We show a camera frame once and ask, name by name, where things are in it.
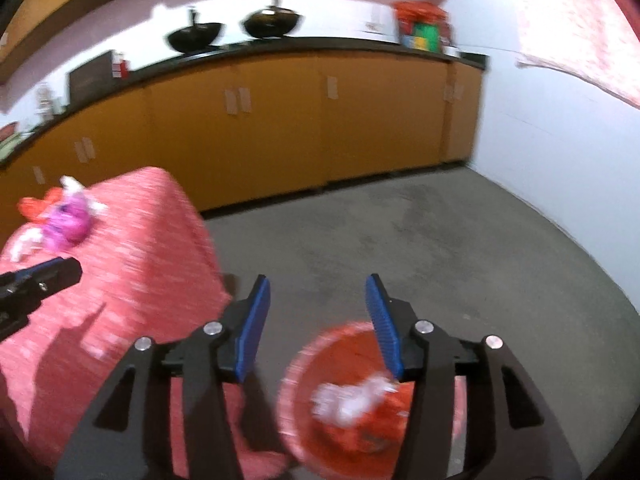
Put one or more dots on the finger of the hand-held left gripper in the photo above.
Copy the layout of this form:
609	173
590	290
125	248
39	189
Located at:
12	322
50	277

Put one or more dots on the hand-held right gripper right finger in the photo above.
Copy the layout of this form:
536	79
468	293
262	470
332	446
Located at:
382	332

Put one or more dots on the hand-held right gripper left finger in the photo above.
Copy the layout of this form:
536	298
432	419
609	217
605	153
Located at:
252	332

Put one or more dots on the orange plastic bag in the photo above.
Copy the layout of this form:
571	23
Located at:
37	207
365	435

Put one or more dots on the clear bubble wrap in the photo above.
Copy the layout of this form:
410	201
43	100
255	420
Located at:
350	400

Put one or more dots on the red plastic basket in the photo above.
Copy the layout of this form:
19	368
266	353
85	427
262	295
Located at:
300	400

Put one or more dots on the red floral tablecloth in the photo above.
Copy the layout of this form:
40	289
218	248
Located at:
125	260

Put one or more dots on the white crumpled tissue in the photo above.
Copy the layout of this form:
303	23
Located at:
72	186

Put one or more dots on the red plastic basin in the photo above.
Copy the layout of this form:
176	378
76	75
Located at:
7	131

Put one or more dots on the clear bag with jars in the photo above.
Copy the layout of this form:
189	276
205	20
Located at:
46	104

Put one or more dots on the dark cutting board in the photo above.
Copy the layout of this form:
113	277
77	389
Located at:
92	80

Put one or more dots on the wooden base cabinets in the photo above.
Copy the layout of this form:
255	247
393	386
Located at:
300	120

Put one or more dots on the red bottle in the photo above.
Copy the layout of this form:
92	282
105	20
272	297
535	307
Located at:
121	66

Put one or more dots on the blue cup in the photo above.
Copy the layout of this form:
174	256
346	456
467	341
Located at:
407	40

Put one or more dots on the green box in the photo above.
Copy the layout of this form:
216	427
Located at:
427	36

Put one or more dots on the black wok with lid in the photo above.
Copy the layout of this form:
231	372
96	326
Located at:
272	21

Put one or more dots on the red bag on containers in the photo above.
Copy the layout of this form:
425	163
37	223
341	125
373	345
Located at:
420	11

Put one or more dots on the pink floral curtain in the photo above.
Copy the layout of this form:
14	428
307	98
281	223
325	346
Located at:
585	25

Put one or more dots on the wooden wall cabinets long run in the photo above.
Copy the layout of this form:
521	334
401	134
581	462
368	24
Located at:
65	5

